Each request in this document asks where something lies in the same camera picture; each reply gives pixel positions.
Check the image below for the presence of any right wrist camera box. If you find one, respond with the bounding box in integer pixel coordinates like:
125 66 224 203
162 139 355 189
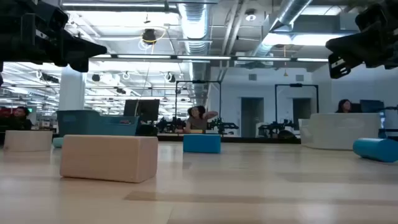
355 0 398 32

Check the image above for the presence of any black monitor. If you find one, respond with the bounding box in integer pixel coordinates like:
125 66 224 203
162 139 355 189
123 99 160 122

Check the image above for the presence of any blue cylinder block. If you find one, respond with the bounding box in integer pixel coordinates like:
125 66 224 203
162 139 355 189
353 138 398 163

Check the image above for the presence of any silver ventilation duct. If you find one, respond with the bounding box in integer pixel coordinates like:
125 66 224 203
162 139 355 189
248 0 313 68
177 0 212 106

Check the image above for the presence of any blue rectangular block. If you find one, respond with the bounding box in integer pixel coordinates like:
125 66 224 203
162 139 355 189
183 134 222 154

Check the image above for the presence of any white plastic bin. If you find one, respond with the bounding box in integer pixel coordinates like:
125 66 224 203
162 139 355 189
298 112 381 151

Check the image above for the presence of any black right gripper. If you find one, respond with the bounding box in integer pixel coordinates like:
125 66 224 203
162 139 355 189
325 12 398 80

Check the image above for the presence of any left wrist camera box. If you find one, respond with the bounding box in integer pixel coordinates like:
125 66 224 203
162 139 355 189
43 2 69 32

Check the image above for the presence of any long ceiling light bar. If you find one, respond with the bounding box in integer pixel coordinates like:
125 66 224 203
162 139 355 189
90 54 330 63

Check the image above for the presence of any black ceiling-hung camera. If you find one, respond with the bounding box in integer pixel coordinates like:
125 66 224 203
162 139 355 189
142 28 157 44

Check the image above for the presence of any large beige foam block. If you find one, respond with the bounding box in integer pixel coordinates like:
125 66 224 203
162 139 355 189
60 134 159 184

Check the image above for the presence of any natural wood rectangular block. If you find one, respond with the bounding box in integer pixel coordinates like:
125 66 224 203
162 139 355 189
3 130 53 152

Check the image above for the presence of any yellow hanging pendant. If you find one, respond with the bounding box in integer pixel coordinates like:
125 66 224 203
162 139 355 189
282 45 289 78

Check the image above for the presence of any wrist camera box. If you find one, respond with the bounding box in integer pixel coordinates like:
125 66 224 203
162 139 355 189
355 0 398 32
43 2 69 32

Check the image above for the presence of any blue plastic bin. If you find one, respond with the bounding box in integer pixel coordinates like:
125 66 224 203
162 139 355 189
57 110 140 137

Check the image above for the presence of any white column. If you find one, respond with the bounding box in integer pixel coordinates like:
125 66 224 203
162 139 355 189
58 65 86 111

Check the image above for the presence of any dark monitor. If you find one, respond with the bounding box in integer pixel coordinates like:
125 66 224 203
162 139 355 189
359 99 385 113

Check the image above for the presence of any black table frame rail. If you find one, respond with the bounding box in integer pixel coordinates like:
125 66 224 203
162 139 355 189
157 133 302 144

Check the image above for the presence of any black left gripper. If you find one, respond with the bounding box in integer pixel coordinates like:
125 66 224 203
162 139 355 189
0 0 108 73

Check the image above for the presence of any black rig frame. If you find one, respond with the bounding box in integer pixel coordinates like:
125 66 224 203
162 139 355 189
175 80 222 119
274 83 319 114

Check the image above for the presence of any person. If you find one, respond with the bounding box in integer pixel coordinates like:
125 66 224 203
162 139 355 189
335 99 354 113
9 106 34 131
183 105 219 134

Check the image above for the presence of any grey door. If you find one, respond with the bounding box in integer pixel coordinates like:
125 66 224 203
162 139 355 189
292 98 312 130
241 97 264 138

